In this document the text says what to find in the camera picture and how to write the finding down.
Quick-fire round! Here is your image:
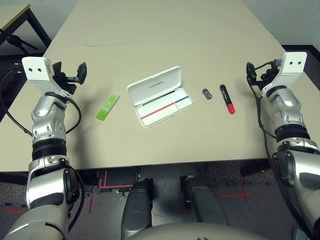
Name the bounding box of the black tripod stand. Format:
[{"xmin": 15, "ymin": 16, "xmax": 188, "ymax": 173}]
[{"xmin": 0, "ymin": 28, "xmax": 40, "ymax": 55}]

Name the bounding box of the side table with black frame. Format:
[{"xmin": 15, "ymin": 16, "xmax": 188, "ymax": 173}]
[{"xmin": 0, "ymin": 3, "xmax": 52, "ymax": 62}]

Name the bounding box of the grey blue box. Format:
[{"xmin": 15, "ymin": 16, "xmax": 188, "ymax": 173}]
[{"xmin": 291, "ymin": 228, "xmax": 308, "ymax": 240}]

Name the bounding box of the green highlighter pen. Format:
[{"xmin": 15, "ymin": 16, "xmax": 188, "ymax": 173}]
[{"xmin": 96, "ymin": 93, "xmax": 121, "ymax": 123}]

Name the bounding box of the grey robot torso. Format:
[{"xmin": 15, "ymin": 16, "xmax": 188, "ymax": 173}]
[{"xmin": 127, "ymin": 223, "xmax": 276, "ymax": 240}]

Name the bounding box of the small black metal clip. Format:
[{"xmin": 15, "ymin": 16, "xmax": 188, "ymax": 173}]
[{"xmin": 201, "ymin": 87, "xmax": 213, "ymax": 101}]

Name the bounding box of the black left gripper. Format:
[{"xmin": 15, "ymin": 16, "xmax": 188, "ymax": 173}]
[{"xmin": 51, "ymin": 61, "xmax": 88, "ymax": 95}]

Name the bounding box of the white plastic pencil case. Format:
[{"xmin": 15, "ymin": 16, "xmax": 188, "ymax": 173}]
[{"xmin": 126, "ymin": 65, "xmax": 194, "ymax": 129}]

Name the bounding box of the grey robot left leg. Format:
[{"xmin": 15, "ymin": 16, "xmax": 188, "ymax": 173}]
[{"xmin": 121, "ymin": 178, "xmax": 154, "ymax": 240}]

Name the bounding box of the grey robot leg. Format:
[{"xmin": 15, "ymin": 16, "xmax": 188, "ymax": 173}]
[
  {"xmin": 183, "ymin": 176, "xmax": 230, "ymax": 226},
  {"xmin": 121, "ymin": 178, "xmax": 154, "ymax": 240}
]

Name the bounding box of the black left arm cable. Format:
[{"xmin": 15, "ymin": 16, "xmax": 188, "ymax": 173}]
[{"xmin": 0, "ymin": 67, "xmax": 82, "ymax": 138}]

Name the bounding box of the black marker with red cap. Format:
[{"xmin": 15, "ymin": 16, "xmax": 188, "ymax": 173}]
[{"xmin": 219, "ymin": 84, "xmax": 236, "ymax": 115}]

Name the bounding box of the grey robot right leg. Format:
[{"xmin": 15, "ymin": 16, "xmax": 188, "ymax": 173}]
[{"xmin": 183, "ymin": 176, "xmax": 230, "ymax": 226}]

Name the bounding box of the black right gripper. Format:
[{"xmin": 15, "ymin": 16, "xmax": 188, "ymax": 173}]
[{"xmin": 246, "ymin": 61, "xmax": 276, "ymax": 88}]

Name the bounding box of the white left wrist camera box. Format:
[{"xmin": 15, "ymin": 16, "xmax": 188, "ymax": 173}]
[{"xmin": 21, "ymin": 56, "xmax": 71, "ymax": 97}]

